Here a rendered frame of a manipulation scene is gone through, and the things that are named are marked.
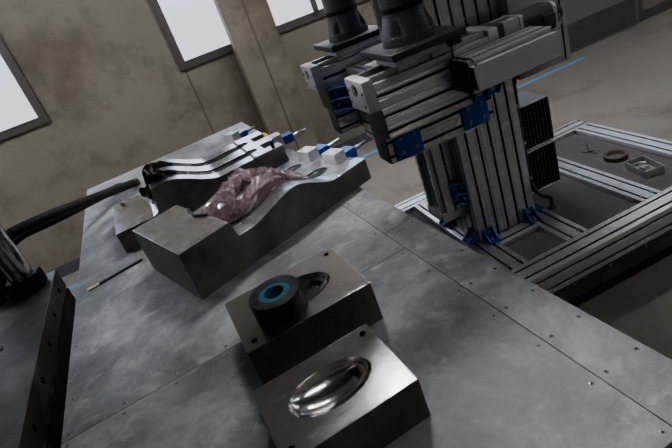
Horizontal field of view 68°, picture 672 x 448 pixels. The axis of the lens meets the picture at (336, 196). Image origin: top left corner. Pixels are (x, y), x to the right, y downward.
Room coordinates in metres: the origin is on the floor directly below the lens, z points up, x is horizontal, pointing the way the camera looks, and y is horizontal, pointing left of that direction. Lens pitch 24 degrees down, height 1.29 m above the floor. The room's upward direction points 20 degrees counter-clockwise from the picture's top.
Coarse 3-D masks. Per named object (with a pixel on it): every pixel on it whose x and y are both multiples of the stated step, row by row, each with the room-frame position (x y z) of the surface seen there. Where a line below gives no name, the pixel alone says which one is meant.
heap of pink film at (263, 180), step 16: (240, 176) 1.15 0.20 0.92; (256, 176) 1.10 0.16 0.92; (272, 176) 1.07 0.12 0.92; (288, 176) 1.09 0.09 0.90; (304, 176) 1.14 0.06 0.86; (224, 192) 1.12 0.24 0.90; (256, 192) 1.04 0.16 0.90; (208, 208) 1.07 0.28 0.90; (224, 208) 1.04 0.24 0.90; (240, 208) 1.02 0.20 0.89
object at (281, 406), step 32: (320, 352) 0.52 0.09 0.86; (352, 352) 0.50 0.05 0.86; (384, 352) 0.48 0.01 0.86; (288, 384) 0.49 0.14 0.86; (320, 384) 0.48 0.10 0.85; (352, 384) 0.47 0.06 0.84; (384, 384) 0.43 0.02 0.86; (416, 384) 0.42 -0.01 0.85; (288, 416) 0.44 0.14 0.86; (320, 416) 0.42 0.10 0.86; (352, 416) 0.40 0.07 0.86; (384, 416) 0.41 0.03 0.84; (416, 416) 0.42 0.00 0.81
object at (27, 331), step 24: (48, 288) 1.22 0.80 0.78; (0, 312) 1.18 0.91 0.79; (24, 312) 1.13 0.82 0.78; (48, 312) 1.10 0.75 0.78; (0, 336) 1.05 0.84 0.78; (24, 336) 1.01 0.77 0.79; (48, 336) 1.01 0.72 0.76; (0, 360) 0.94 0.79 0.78; (24, 360) 0.90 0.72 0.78; (48, 360) 0.93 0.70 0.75; (0, 384) 0.85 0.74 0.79; (24, 384) 0.82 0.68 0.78; (48, 384) 0.86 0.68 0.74; (0, 408) 0.77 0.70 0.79; (24, 408) 0.74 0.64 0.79; (0, 432) 0.70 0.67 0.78; (24, 432) 0.69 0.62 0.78
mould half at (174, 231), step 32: (320, 160) 1.23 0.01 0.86; (352, 160) 1.15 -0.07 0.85; (288, 192) 1.01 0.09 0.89; (320, 192) 1.05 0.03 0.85; (160, 224) 1.05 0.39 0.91; (192, 224) 0.98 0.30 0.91; (224, 224) 0.92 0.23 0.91; (256, 224) 0.95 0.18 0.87; (288, 224) 0.99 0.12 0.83; (160, 256) 0.97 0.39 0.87; (192, 256) 0.87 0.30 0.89; (224, 256) 0.90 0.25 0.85; (256, 256) 0.94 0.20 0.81; (192, 288) 0.88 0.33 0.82
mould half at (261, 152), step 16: (256, 144) 1.47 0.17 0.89; (160, 160) 1.52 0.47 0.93; (176, 160) 1.52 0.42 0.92; (192, 160) 1.54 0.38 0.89; (208, 160) 1.51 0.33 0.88; (224, 160) 1.44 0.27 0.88; (240, 160) 1.38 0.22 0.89; (256, 160) 1.35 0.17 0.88; (272, 160) 1.36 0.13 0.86; (288, 160) 1.37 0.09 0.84; (176, 176) 1.31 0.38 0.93; (192, 176) 1.32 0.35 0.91; (208, 176) 1.33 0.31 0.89; (224, 176) 1.32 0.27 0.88; (160, 192) 1.27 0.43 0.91; (176, 192) 1.28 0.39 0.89; (192, 192) 1.29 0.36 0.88; (208, 192) 1.30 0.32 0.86; (128, 208) 1.40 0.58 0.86; (144, 208) 1.35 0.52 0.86; (160, 208) 1.26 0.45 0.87; (192, 208) 1.28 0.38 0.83; (128, 224) 1.27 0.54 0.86; (128, 240) 1.23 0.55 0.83
